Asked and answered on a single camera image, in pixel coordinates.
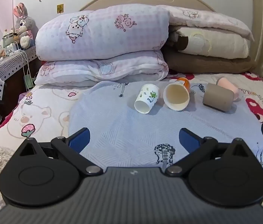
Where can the grey-brown cup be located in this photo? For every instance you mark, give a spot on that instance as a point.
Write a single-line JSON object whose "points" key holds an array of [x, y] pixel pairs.
{"points": [[218, 98]]}

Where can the brown folded blanket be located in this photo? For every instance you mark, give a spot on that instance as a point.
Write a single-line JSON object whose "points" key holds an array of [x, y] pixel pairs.
{"points": [[206, 64]]}

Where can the light blue guitar-print mat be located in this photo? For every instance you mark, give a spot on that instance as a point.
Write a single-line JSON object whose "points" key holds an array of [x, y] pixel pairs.
{"points": [[126, 130]]}

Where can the white paper cup green print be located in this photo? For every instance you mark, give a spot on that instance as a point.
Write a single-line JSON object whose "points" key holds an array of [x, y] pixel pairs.
{"points": [[146, 98]]}

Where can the green hanging pouch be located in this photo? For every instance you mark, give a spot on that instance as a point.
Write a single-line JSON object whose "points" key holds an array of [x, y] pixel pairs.
{"points": [[29, 81]]}

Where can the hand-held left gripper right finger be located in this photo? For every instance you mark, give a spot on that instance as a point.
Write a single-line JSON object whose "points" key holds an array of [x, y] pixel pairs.
{"points": [[187, 141]]}

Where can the cream folded blanket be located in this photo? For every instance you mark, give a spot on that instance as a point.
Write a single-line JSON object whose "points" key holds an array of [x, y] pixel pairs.
{"points": [[215, 44]]}

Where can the yellow wall sticker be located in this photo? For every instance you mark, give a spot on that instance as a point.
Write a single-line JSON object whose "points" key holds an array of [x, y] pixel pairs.
{"points": [[60, 8]]}

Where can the pale pink bear-print quilt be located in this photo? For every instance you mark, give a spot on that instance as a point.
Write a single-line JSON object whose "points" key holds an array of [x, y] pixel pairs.
{"points": [[210, 19]]}

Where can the white electric kettle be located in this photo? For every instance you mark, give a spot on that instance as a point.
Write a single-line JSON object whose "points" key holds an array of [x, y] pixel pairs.
{"points": [[9, 39]]}

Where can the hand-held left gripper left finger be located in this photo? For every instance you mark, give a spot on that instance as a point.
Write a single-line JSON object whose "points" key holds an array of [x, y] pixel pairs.
{"points": [[80, 140]]}

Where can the pink cup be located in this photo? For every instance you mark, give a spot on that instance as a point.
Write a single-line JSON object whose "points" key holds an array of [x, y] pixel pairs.
{"points": [[227, 85]]}

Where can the pink white heart-print quilt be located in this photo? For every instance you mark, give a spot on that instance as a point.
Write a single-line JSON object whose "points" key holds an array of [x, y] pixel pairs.
{"points": [[98, 71]]}

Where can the pink checked folded quilt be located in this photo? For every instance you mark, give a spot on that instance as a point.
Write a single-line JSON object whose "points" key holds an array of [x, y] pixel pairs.
{"points": [[103, 32]]}

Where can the dark wooden nightstand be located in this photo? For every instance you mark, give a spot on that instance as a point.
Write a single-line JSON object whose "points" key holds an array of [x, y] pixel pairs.
{"points": [[12, 91]]}

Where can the cluttered bedside table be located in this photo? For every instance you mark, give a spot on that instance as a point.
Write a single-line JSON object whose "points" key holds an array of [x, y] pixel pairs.
{"points": [[5, 67]]}

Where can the grey bunny plush toy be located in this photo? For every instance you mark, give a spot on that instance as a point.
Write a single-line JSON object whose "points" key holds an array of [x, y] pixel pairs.
{"points": [[23, 25]]}

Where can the orange cup cream inside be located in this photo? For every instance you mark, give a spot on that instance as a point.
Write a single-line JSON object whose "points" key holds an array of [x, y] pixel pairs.
{"points": [[176, 96]]}

